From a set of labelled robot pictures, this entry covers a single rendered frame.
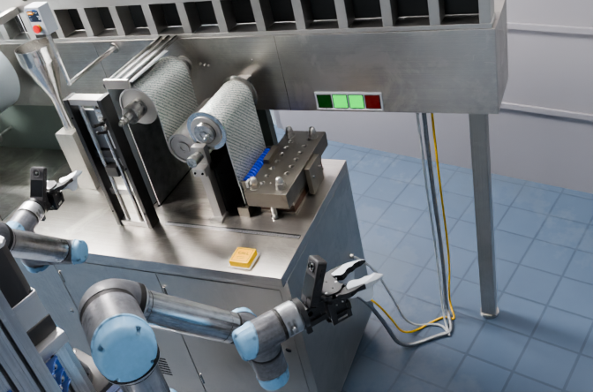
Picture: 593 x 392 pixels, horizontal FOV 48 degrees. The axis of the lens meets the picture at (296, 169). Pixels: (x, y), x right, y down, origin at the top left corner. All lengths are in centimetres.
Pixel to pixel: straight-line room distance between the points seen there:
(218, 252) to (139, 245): 32
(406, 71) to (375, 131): 196
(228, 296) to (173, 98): 72
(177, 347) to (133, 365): 140
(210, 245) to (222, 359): 52
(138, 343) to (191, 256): 103
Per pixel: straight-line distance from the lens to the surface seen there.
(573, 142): 368
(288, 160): 241
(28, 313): 166
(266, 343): 150
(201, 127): 224
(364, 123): 422
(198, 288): 239
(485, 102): 227
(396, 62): 226
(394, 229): 363
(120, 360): 133
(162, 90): 238
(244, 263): 218
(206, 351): 267
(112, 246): 252
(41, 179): 227
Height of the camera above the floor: 231
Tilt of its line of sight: 33 degrees down
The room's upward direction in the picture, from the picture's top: 14 degrees counter-clockwise
